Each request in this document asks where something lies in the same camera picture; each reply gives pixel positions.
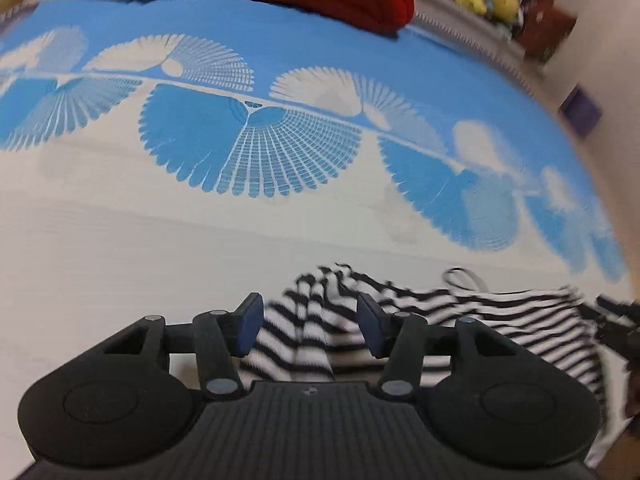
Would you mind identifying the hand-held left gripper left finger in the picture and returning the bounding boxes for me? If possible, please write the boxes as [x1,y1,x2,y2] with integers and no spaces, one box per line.
[100,292,264,401]

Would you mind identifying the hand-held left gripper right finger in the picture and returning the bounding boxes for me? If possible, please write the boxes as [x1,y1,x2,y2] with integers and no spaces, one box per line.
[357,294,521,402]

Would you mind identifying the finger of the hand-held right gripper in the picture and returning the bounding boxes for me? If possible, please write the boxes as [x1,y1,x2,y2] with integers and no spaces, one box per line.
[577,295,640,361]

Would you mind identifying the striped black white hooded top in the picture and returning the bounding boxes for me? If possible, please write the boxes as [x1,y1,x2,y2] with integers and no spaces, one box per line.
[239,261,631,467]

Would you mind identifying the blue white printed bed mat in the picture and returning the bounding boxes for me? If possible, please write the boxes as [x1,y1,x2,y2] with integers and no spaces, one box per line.
[0,0,633,461]

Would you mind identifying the purple box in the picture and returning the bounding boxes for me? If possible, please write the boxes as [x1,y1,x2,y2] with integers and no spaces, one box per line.
[559,87,602,137]

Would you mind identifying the white windowsill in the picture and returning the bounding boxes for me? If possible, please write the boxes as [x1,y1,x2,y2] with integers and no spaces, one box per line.
[414,0,547,77]

